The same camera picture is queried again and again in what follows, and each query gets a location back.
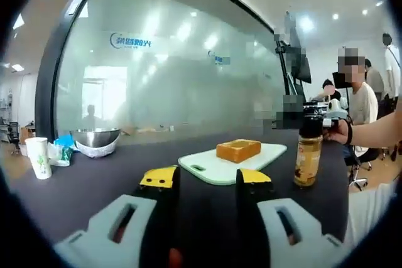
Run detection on pepper bottle with black cap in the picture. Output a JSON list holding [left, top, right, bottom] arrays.
[[293, 115, 325, 189]]

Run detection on white paper cup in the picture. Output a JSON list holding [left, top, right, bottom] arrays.
[[24, 137, 53, 181]]

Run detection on small black monitor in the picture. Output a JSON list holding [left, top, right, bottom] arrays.
[[332, 72, 350, 90]]

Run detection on thick toast bread slice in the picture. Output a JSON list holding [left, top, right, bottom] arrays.
[[215, 138, 263, 164]]

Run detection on stainless steel bowl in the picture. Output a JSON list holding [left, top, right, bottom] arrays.
[[69, 127, 122, 150]]

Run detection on black office chair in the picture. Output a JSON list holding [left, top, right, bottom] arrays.
[[344, 147, 379, 191], [6, 121, 22, 156]]

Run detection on blue and white plastic bag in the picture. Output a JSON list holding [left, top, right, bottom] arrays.
[[46, 134, 80, 167]]

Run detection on black wrist strap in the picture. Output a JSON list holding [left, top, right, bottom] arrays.
[[343, 115, 355, 147]]

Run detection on black screen on stand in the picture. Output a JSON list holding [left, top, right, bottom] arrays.
[[273, 11, 312, 96]]

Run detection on person's right hand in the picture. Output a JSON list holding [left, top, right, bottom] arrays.
[[323, 119, 350, 146]]

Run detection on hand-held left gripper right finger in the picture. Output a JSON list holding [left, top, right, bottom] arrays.
[[236, 168, 343, 268]]

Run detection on white cloth under bowl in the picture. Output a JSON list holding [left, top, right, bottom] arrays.
[[74, 139, 119, 159]]

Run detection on white cutting board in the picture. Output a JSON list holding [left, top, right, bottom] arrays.
[[178, 142, 288, 186]]

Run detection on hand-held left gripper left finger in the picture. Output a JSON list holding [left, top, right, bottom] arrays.
[[53, 165, 182, 268]]

